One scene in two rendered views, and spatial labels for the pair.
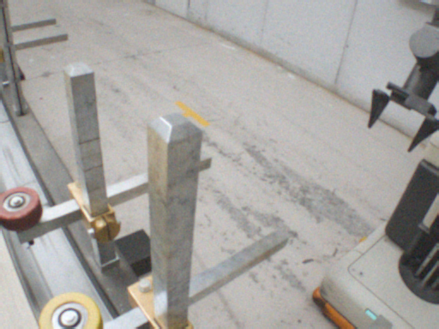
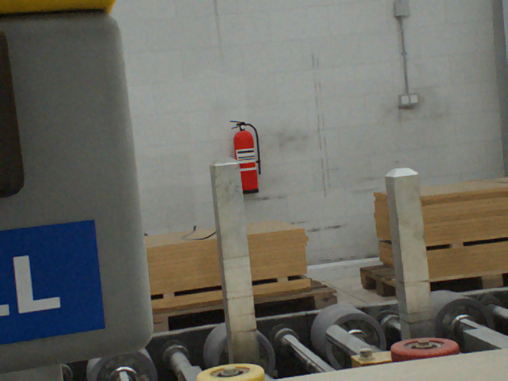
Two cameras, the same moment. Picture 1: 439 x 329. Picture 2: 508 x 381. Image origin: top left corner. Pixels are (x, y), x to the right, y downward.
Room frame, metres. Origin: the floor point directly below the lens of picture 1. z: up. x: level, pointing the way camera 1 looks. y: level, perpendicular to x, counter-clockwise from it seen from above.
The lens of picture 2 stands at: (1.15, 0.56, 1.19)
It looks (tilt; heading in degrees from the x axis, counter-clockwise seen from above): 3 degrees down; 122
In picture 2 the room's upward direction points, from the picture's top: 6 degrees counter-clockwise
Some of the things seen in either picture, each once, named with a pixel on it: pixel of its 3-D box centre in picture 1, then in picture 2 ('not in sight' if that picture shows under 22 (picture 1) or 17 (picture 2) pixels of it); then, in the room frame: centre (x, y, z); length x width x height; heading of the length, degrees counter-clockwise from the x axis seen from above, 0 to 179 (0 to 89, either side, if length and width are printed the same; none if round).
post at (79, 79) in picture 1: (94, 194); not in sight; (0.44, 0.21, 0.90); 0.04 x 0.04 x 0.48; 43
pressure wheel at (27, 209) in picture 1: (24, 222); not in sight; (0.39, 0.33, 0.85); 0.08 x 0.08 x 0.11
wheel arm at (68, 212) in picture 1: (121, 193); not in sight; (0.52, 0.19, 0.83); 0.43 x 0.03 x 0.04; 133
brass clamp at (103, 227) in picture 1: (93, 210); not in sight; (0.46, 0.23, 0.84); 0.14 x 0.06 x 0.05; 43
